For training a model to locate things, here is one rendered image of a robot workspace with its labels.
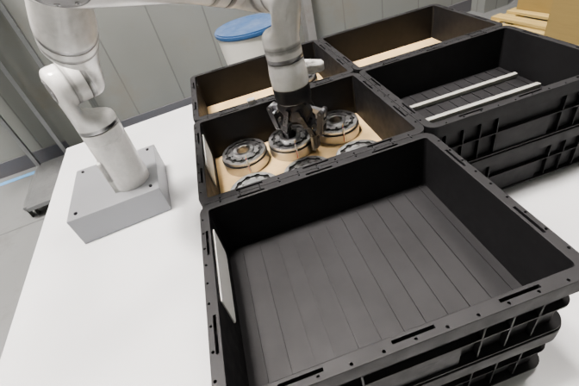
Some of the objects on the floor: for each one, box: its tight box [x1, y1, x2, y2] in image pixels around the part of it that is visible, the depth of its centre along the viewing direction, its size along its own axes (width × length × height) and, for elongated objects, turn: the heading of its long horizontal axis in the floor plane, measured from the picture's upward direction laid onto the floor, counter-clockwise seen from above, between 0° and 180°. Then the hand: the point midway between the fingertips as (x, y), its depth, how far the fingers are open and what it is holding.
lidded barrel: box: [215, 13, 271, 65], centre depth 271 cm, size 52×52×63 cm
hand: (302, 141), depth 77 cm, fingers open, 5 cm apart
